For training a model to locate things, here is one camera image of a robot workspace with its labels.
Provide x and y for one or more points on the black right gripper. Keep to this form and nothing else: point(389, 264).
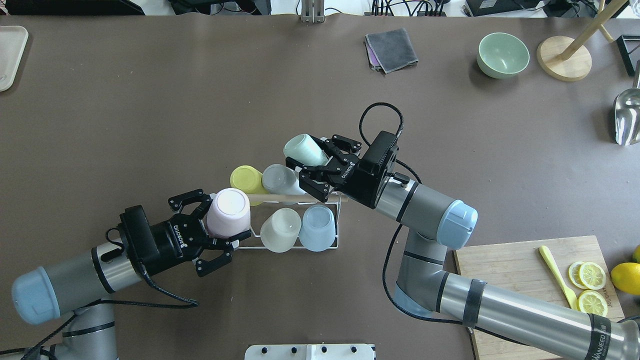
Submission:
point(361, 186)

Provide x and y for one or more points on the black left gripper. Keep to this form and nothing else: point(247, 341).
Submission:
point(167, 242)

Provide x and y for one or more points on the green plastic cup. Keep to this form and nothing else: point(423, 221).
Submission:
point(306, 151)

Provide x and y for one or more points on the pink plastic cup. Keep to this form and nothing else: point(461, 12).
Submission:
point(229, 214)

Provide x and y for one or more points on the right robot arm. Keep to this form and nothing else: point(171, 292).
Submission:
point(438, 224)

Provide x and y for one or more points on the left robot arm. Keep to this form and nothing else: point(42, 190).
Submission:
point(81, 288)

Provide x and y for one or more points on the grey plastic cup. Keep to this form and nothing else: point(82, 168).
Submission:
point(281, 180)

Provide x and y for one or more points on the yellow plastic cup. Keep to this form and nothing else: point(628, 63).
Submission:
point(248, 179)

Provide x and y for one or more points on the light blue plastic cup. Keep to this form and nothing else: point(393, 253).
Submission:
point(318, 230)

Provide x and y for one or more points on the cream white plastic cup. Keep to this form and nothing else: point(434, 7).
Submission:
point(280, 231)

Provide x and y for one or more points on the grey folded cloth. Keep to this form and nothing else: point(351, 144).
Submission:
point(390, 51)

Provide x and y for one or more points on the green ceramic bowl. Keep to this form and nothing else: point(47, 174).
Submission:
point(502, 55)

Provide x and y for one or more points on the wooden cutting board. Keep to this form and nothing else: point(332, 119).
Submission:
point(519, 267)

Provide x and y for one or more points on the wooden mug tree stand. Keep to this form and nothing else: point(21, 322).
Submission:
point(567, 59)

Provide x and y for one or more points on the cream plastic tray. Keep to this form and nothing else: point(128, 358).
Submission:
point(13, 41)

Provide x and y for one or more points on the lemon slice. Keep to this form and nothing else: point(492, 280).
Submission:
point(592, 276)
point(590, 301)
point(573, 273)

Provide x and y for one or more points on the yellow plastic knife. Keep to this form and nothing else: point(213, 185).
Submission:
point(551, 263)

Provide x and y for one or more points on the metal scoop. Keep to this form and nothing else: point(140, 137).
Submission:
point(627, 113)

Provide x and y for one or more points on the whole yellow lemon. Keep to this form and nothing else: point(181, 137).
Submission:
point(626, 277)

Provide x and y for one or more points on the white wire cup holder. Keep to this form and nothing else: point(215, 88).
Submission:
point(270, 203)

